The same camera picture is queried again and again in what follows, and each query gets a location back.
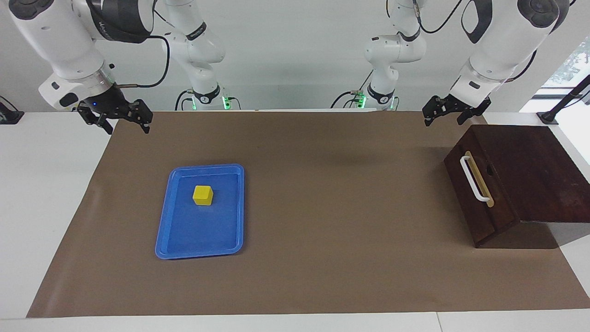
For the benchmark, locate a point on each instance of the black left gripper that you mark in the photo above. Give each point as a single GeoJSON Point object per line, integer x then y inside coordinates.
{"type": "Point", "coordinates": [463, 108]}

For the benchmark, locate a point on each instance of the brown table mat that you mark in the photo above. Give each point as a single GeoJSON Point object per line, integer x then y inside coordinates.
{"type": "Point", "coordinates": [322, 230]}

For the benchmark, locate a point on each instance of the black table clamp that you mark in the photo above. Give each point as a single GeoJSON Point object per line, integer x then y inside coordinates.
{"type": "Point", "coordinates": [9, 115]}

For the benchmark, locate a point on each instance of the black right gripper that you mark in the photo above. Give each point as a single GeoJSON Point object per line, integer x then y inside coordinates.
{"type": "Point", "coordinates": [110, 103]}

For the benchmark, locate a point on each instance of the blue plastic tray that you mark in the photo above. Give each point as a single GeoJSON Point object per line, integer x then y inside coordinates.
{"type": "Point", "coordinates": [203, 230]}

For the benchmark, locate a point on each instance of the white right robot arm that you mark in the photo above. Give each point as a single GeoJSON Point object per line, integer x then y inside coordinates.
{"type": "Point", "coordinates": [60, 41]}

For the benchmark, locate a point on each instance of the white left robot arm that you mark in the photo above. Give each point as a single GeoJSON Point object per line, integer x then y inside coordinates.
{"type": "Point", "coordinates": [498, 41]}

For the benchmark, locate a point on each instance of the yellow cube block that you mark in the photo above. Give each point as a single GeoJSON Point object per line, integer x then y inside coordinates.
{"type": "Point", "coordinates": [203, 196]}

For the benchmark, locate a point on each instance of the dark wooden drawer cabinet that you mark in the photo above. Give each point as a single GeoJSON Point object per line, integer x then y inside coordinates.
{"type": "Point", "coordinates": [544, 175]}

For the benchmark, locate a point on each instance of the black stand with base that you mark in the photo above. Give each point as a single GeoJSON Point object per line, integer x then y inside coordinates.
{"type": "Point", "coordinates": [564, 99]}

